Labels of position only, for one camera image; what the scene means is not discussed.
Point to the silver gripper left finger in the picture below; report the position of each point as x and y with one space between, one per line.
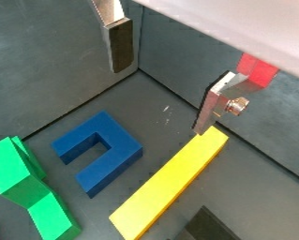
117 27

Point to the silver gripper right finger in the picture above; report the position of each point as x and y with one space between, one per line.
226 94

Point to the black angled fixture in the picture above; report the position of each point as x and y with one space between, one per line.
206 227

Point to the yellow long bar block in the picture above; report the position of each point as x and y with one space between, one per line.
153 198

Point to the green stepped block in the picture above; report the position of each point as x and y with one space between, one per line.
23 187

